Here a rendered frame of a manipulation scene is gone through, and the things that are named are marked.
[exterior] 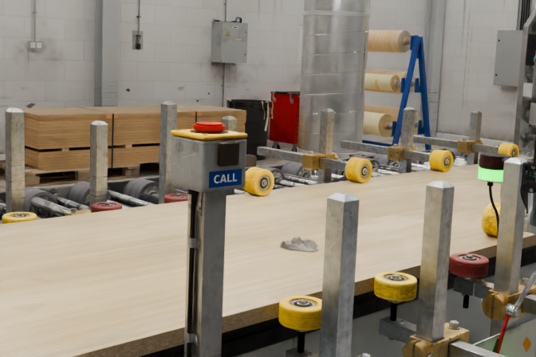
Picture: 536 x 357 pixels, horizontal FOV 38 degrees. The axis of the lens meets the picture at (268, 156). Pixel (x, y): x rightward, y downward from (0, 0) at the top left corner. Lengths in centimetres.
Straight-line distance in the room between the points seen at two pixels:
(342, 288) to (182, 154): 36
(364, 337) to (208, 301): 67
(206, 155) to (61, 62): 788
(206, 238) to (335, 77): 453
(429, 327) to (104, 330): 56
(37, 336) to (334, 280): 44
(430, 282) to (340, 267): 26
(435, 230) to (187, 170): 55
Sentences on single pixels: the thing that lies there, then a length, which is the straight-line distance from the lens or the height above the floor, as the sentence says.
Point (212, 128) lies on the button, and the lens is 95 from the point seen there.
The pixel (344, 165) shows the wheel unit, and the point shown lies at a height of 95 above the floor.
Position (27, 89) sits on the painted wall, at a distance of 865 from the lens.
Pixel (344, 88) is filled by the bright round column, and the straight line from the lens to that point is 547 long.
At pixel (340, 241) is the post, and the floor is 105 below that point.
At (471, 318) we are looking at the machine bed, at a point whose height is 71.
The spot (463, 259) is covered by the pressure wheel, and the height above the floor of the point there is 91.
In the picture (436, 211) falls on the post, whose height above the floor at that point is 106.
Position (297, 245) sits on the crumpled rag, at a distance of 168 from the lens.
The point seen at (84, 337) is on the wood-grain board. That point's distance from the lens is 118.
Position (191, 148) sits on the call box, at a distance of 94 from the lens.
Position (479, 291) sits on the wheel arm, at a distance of 168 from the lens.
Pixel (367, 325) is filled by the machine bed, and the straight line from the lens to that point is 161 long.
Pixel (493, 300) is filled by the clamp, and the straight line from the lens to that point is 159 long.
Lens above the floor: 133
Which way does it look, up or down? 8 degrees down
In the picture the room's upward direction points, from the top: 2 degrees clockwise
